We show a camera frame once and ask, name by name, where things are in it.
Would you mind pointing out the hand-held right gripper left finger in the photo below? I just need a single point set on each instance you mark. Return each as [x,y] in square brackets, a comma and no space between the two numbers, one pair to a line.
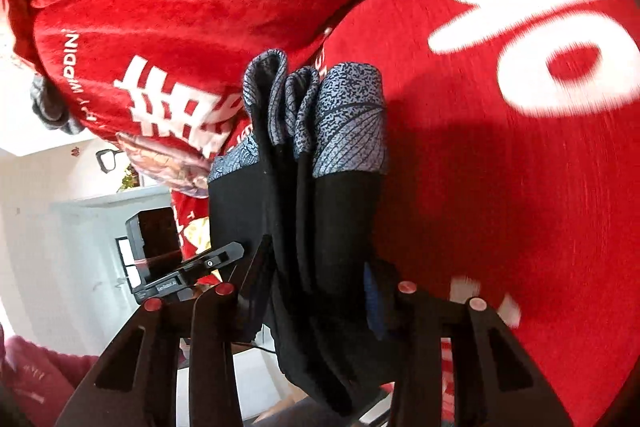
[247,307]

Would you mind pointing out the person's maroon clothing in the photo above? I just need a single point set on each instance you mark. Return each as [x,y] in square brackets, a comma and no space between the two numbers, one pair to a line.
[45,367]

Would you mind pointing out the grey knitted cloth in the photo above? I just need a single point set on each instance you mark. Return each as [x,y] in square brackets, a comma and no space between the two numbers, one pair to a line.
[47,107]

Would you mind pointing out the black hook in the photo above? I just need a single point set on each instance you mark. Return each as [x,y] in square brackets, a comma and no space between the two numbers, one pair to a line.
[107,159]

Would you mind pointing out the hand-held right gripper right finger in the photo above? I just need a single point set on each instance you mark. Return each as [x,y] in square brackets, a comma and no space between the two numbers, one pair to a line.
[374,302]

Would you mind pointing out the red printed bed cover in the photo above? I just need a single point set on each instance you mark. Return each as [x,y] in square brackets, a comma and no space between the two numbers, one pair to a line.
[500,207]

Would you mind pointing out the floral patterned cloth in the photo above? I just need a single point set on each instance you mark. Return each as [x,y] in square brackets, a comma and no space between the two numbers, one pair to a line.
[165,162]

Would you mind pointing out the black pants with grey waistband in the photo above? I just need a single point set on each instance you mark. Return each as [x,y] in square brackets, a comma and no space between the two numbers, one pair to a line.
[340,217]

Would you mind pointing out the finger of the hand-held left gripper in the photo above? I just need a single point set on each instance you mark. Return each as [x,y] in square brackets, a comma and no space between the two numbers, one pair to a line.
[215,259]

